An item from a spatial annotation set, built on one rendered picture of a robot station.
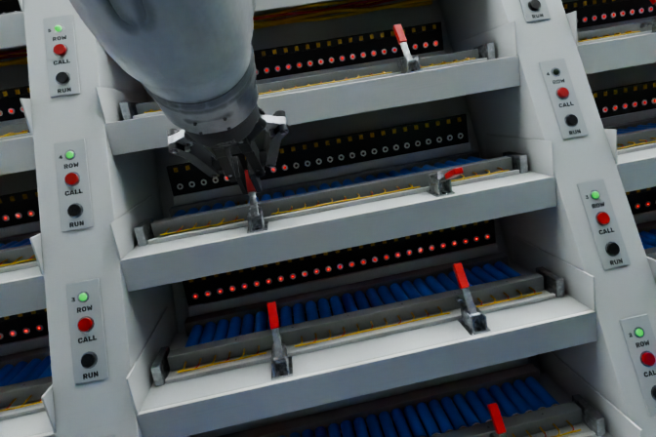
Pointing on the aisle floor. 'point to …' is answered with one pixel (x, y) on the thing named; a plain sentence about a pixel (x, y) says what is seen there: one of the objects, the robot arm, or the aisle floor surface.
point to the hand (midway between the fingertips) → (247, 175)
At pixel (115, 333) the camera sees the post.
